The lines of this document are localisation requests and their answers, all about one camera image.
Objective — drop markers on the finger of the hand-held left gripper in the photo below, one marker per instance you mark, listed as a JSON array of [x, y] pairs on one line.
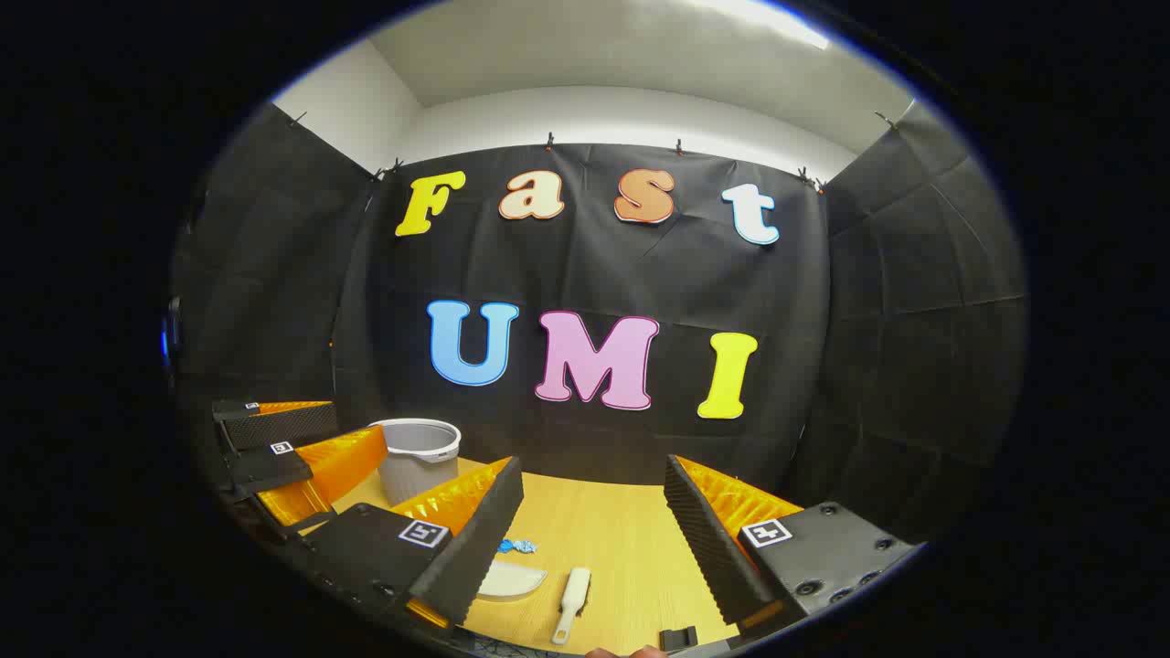
[[270, 468], [283, 425]]

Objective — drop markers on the white dustpan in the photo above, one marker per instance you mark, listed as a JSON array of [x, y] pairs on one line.
[[507, 582]]

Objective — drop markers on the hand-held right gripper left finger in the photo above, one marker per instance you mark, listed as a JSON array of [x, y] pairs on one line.
[[480, 548]]

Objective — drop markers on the grey garbage bin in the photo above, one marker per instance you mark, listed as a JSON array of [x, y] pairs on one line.
[[416, 466]]

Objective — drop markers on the small white broom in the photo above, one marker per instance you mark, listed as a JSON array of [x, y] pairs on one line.
[[574, 589]]

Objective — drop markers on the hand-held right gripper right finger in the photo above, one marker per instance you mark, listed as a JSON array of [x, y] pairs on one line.
[[708, 548]]

